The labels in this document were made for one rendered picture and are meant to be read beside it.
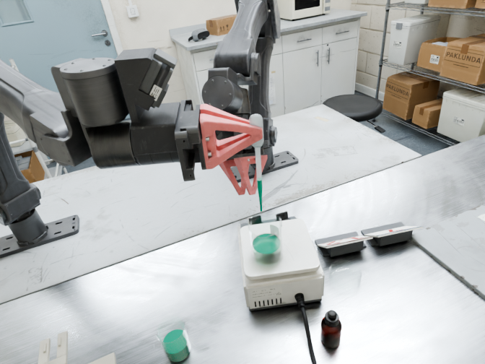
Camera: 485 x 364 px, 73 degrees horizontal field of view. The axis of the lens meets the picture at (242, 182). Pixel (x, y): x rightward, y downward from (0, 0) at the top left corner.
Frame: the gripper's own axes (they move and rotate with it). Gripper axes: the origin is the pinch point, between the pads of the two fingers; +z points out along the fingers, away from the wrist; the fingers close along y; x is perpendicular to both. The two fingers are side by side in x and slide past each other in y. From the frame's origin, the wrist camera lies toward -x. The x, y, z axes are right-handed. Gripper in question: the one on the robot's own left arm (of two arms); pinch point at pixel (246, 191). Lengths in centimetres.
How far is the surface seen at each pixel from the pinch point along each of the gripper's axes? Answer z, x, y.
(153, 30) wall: -137, 89, -227
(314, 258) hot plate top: 11.1, -0.3, 16.1
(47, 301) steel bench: 15.6, -34.5, -20.6
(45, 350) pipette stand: 14.1, -37.0, 5.2
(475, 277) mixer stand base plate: 18.8, 22.9, 30.0
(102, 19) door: -143, 48, -233
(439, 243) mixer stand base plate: 14.5, 26.0, 23.5
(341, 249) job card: 13.2, 11.2, 12.3
